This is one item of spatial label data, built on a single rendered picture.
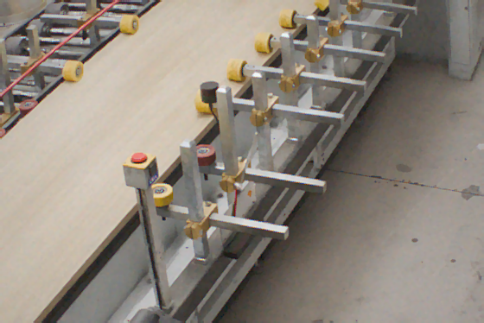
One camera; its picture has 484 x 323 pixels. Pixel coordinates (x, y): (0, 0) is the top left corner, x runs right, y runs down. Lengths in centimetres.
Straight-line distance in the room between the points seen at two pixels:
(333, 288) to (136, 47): 126
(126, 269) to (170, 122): 62
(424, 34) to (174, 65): 224
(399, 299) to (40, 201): 159
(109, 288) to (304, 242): 150
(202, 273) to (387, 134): 222
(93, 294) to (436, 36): 331
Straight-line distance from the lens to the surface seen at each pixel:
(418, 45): 585
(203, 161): 329
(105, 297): 307
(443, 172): 484
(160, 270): 288
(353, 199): 465
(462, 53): 565
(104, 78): 391
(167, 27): 427
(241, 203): 331
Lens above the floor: 260
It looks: 31 degrees down
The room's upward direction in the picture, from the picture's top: 5 degrees counter-clockwise
